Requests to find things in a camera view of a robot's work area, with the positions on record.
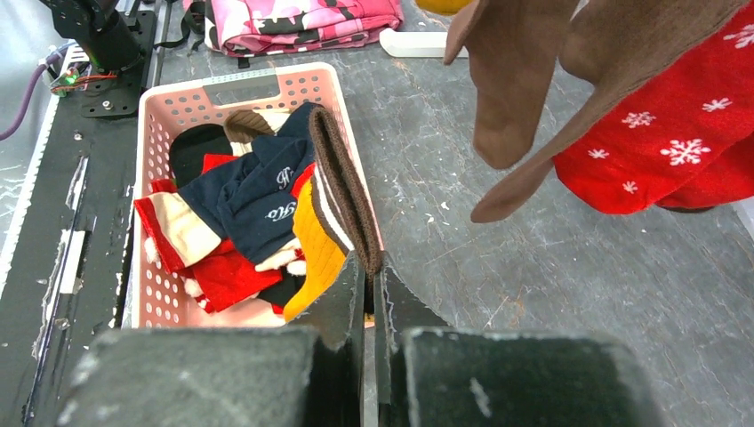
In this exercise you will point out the pink perforated plastic basket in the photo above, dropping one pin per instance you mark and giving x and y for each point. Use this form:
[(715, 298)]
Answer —
[(185, 275)]

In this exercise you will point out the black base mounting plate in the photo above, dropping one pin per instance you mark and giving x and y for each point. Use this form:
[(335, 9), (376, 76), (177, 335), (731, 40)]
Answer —
[(67, 256)]

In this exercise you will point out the pink camouflage folded cloth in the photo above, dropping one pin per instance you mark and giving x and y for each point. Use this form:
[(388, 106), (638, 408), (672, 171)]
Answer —
[(262, 28)]

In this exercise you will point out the black cloth in basket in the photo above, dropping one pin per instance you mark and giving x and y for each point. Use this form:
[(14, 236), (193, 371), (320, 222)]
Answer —
[(187, 151)]

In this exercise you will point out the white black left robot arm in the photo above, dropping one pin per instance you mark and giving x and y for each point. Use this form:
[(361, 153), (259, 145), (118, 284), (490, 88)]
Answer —
[(99, 30)]

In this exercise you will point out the yellow cloth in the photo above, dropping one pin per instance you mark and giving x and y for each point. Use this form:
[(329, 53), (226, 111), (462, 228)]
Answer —
[(442, 7)]

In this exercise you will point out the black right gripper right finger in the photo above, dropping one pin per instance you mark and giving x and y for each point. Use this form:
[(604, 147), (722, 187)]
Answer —
[(433, 374)]

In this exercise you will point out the brown striped sock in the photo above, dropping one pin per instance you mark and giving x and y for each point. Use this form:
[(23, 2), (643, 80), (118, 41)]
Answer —
[(514, 48)]

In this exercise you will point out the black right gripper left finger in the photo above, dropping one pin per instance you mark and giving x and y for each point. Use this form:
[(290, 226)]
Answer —
[(307, 373)]

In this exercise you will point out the red white santa sock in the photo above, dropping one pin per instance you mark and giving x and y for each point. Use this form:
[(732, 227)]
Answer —
[(684, 140)]

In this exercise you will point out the white metal drying rack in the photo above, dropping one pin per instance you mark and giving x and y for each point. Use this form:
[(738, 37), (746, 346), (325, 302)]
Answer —
[(407, 44)]

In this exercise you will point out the navy blue sock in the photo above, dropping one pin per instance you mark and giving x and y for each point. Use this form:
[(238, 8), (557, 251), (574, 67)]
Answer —
[(248, 200)]

